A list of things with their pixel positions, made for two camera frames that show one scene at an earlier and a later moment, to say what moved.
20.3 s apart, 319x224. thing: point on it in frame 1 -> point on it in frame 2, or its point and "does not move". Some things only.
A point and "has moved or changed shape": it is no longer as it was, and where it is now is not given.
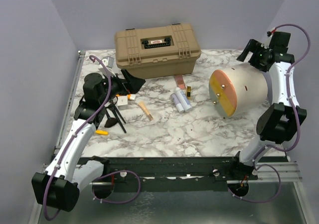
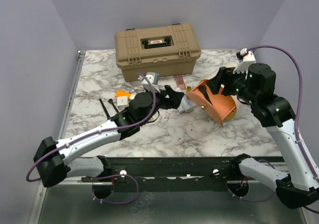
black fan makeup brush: [111, 121] has moved or changed shape
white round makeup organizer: [238, 90] has moved or changed shape
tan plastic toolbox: [157, 52] does not move
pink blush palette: [180, 81] does not move
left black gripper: [133, 85] -> [173, 101]
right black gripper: [254, 47] -> [224, 76]
